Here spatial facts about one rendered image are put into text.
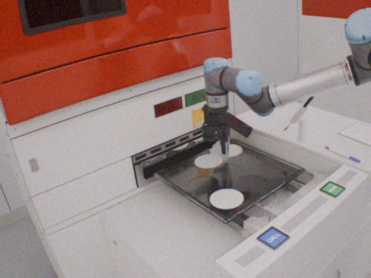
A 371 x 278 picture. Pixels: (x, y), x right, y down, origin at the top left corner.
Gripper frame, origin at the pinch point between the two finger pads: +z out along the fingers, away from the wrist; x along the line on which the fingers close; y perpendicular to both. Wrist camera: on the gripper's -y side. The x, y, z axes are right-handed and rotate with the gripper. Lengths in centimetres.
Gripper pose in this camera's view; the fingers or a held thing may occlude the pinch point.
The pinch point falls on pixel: (227, 158)
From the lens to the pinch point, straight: 118.5
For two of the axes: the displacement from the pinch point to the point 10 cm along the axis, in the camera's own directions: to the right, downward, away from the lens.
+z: 1.0, 9.0, 4.3
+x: -3.1, 4.4, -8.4
